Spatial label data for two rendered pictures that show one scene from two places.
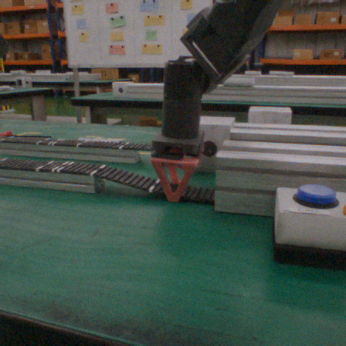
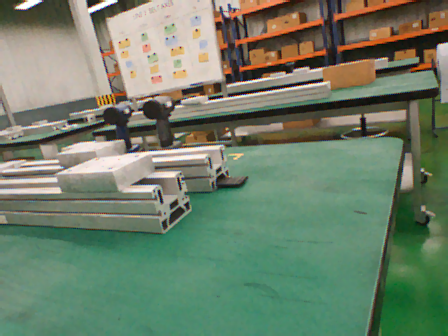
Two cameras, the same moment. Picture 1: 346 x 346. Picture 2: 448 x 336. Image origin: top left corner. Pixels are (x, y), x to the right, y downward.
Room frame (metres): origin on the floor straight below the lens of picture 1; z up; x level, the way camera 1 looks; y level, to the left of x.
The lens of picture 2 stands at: (-0.22, -1.10, 1.03)
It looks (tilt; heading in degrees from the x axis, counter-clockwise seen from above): 16 degrees down; 15
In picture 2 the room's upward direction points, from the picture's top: 12 degrees counter-clockwise
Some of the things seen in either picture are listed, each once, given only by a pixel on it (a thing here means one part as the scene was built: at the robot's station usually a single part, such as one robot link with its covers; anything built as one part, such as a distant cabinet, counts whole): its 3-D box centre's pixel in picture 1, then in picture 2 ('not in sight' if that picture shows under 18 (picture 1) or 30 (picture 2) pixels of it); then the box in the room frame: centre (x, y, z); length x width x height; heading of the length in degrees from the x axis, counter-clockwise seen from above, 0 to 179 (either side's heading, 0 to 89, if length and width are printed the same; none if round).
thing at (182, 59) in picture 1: (184, 80); not in sight; (0.54, -0.02, 0.96); 0.07 x 0.06 x 0.07; 158
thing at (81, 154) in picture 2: not in sight; (93, 158); (0.60, -0.50, 0.87); 0.16 x 0.11 x 0.07; 76
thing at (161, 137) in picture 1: (181, 122); not in sight; (0.53, -0.01, 0.90); 0.10 x 0.07 x 0.07; 169
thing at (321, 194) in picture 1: (315, 197); not in sight; (0.36, -0.15, 0.84); 0.04 x 0.04 x 0.02
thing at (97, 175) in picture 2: not in sight; (108, 178); (0.36, -0.70, 0.87); 0.16 x 0.11 x 0.07; 76
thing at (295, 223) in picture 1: (311, 221); not in sight; (0.37, -0.16, 0.81); 0.10 x 0.08 x 0.06; 166
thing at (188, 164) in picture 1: (176, 170); not in sight; (0.52, 0.00, 0.83); 0.07 x 0.07 x 0.09; 79
